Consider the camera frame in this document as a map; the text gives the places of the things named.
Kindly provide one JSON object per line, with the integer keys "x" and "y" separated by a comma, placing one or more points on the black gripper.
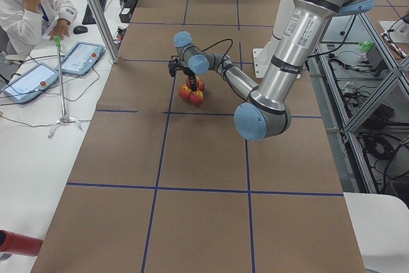
{"x": 191, "y": 78}

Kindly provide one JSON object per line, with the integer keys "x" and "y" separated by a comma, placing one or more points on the lone red yellow apple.
{"x": 200, "y": 85}

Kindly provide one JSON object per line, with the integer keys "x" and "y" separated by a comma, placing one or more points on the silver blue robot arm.
{"x": 263, "y": 112}

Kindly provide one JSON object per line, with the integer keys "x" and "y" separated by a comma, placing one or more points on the back red yellow apple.
{"x": 184, "y": 92}

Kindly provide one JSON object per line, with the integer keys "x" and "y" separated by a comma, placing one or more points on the right red yellow apple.
{"x": 196, "y": 97}

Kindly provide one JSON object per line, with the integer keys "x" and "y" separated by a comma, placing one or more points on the far teach pendant tablet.
{"x": 81, "y": 58}

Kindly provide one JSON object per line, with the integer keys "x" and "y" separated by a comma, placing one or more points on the teach pendant tablet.
{"x": 81, "y": 58}
{"x": 31, "y": 84}

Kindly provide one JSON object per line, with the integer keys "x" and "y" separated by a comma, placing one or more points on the brown paper table cover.
{"x": 160, "y": 185}

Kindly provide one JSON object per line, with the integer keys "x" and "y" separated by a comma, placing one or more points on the black computer mouse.
{"x": 80, "y": 30}

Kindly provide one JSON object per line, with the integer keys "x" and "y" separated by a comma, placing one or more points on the silver tripod stand green top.
{"x": 65, "y": 118}

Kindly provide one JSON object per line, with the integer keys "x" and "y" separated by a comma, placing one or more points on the near teach pendant tablet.
{"x": 31, "y": 84}

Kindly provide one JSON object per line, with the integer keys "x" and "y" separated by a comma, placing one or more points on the person in white hoodie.
{"x": 26, "y": 21}

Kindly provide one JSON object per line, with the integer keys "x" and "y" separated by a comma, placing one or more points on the black power box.
{"x": 376, "y": 61}

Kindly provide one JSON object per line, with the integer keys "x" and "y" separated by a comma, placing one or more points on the red cylinder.
{"x": 15, "y": 243}

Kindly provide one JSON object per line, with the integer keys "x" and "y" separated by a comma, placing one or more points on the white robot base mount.
{"x": 261, "y": 59}

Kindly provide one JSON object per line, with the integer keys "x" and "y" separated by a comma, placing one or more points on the aluminium frame post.
{"x": 104, "y": 30}

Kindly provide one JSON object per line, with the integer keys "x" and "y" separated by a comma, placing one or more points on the aluminium frame rack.
{"x": 369, "y": 114}

